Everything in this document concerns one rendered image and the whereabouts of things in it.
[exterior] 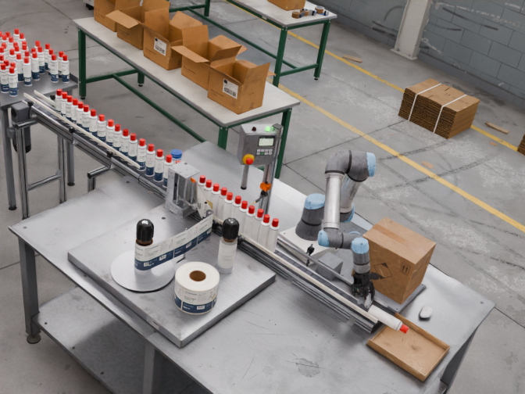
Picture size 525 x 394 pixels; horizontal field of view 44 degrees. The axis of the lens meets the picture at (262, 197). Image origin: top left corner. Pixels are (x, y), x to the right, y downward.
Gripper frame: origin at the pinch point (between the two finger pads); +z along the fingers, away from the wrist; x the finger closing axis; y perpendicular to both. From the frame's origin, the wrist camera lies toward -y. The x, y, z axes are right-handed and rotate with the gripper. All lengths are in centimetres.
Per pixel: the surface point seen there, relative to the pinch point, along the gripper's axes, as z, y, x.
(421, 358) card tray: 19.6, 1.7, 28.3
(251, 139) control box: -77, -1, -61
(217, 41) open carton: -96, -160, -231
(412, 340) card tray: 16.7, -5.2, 20.1
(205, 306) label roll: -17, 59, -48
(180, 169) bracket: -61, 12, -103
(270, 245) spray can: -21, 2, -55
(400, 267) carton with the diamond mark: -11.7, -20.8, 6.9
